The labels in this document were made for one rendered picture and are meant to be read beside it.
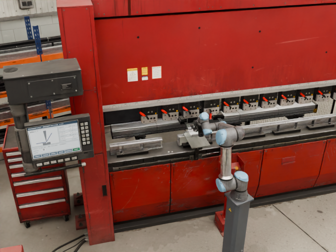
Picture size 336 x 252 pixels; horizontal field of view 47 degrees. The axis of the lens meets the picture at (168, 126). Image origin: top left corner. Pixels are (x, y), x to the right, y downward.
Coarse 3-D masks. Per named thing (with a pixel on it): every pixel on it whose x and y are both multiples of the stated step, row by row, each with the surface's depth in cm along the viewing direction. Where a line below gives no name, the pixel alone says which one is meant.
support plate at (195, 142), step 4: (188, 136) 369; (196, 136) 369; (204, 136) 369; (188, 140) 363; (192, 140) 363; (196, 140) 363; (200, 140) 363; (204, 140) 363; (192, 144) 357; (196, 144) 357; (200, 144) 357; (204, 144) 357; (208, 144) 357
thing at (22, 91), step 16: (16, 64) 270; (32, 64) 270; (48, 64) 270; (64, 64) 270; (16, 80) 252; (32, 80) 256; (48, 80) 259; (64, 80) 263; (80, 80) 267; (16, 96) 257; (32, 96) 260; (48, 96) 265; (64, 96) 269; (16, 112) 271; (16, 128) 279
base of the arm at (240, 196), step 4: (232, 192) 324; (236, 192) 321; (240, 192) 320; (244, 192) 321; (232, 196) 324; (236, 196) 321; (240, 196) 320; (244, 196) 321; (236, 200) 322; (240, 200) 321; (244, 200) 323
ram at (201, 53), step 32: (96, 32) 305; (128, 32) 312; (160, 32) 318; (192, 32) 325; (224, 32) 333; (256, 32) 340; (288, 32) 349; (320, 32) 357; (128, 64) 325; (160, 64) 332; (192, 64) 340; (224, 64) 348; (256, 64) 356; (288, 64) 365; (320, 64) 374; (128, 96) 339; (160, 96) 347; (224, 96) 364
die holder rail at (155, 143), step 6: (150, 138) 372; (156, 138) 373; (114, 144) 363; (120, 144) 363; (126, 144) 363; (132, 144) 365; (138, 144) 367; (144, 144) 369; (150, 144) 370; (156, 144) 372; (114, 150) 363; (120, 150) 369
